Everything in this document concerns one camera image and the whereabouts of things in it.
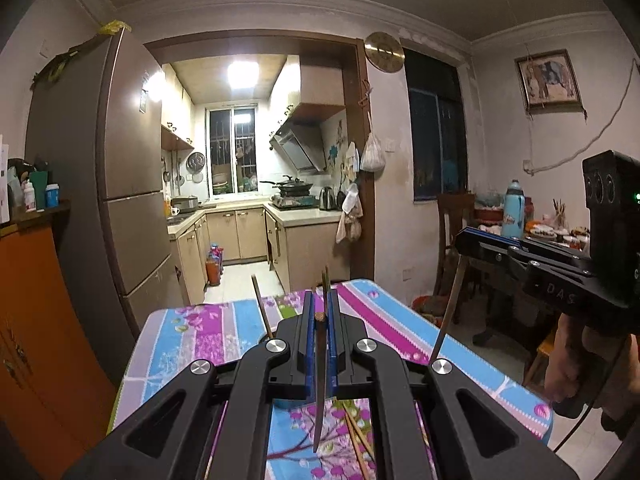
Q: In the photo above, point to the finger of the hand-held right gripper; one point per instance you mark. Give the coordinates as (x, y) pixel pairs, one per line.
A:
(500, 235)
(485, 252)

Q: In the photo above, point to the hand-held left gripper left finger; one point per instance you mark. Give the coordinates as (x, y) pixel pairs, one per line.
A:
(307, 340)

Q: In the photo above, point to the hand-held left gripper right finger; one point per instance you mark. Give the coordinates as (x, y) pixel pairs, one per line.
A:
(334, 340)

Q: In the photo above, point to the single brown chopstick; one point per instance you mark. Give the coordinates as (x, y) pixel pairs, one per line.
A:
(447, 310)
(319, 410)
(261, 305)
(326, 285)

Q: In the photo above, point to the person's right hand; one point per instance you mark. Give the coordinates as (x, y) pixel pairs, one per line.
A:
(567, 360)

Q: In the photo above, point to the blue thermos flask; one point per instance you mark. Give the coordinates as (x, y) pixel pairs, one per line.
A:
(512, 210)

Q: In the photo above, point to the dark wooden chair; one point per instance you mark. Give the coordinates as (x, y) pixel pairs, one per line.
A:
(455, 215)

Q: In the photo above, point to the jar of chopsticks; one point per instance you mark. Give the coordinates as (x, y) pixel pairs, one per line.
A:
(558, 217)

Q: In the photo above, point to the floral striped tablecloth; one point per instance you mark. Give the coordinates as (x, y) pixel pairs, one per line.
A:
(225, 325)

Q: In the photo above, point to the dark barred window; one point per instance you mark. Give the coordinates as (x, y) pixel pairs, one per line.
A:
(435, 135)

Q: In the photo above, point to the beige kitchen base cabinets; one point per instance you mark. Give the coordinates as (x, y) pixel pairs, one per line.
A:
(250, 235)

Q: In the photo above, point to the hanging cloth bags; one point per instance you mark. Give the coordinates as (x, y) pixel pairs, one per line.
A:
(350, 215)

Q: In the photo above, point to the gas stove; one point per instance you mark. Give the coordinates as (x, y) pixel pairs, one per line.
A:
(295, 202)

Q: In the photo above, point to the steel electric kettle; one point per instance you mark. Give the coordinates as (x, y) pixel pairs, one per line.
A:
(326, 199)

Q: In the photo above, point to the white hanging plastic bag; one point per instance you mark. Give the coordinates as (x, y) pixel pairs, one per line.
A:
(373, 155)

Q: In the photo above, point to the black wok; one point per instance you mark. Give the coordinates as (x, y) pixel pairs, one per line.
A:
(292, 186)

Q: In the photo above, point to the framed elephant picture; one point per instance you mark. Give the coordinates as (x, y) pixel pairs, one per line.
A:
(548, 79)

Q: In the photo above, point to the grey rice cooker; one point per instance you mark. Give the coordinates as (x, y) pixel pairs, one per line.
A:
(185, 204)

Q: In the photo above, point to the steel range hood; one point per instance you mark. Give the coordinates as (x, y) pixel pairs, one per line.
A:
(300, 145)

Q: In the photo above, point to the kitchen window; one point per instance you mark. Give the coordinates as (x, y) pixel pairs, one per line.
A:
(232, 150)

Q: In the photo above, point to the grey refrigerator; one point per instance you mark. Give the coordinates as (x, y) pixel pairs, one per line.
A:
(125, 160)

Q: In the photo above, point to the orange wooden cabinet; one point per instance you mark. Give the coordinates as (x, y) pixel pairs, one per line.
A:
(40, 310)

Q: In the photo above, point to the kitchen ceiling light panel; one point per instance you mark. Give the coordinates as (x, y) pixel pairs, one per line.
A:
(243, 74)

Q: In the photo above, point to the small white bottle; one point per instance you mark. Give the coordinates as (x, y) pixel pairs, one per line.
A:
(30, 197)

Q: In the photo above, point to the green container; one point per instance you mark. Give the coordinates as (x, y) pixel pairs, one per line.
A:
(39, 180)

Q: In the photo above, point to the yellow plastic bag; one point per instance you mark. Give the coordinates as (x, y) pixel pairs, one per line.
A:
(115, 26)

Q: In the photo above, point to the green leafy bundle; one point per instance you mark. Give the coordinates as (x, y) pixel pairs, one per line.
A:
(57, 67)

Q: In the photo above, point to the round gold wall clock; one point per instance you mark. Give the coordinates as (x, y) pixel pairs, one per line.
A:
(384, 52)

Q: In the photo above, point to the beige kitchen wall cabinets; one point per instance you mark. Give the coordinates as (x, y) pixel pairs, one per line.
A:
(175, 115)

